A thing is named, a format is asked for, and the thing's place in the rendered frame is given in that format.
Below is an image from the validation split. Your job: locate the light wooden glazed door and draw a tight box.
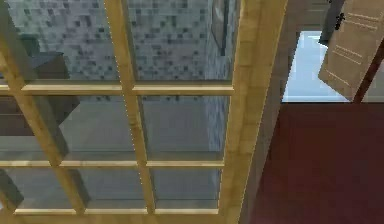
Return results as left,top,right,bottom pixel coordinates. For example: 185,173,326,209
0,0,290,224

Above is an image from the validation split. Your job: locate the dark brown cabinet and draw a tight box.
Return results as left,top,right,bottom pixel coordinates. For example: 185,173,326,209
0,33,81,137

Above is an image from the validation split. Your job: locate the beige panelled room door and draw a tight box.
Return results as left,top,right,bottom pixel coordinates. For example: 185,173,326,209
317,0,384,102

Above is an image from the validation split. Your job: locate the black door handle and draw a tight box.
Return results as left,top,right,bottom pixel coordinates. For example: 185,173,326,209
334,12,346,32

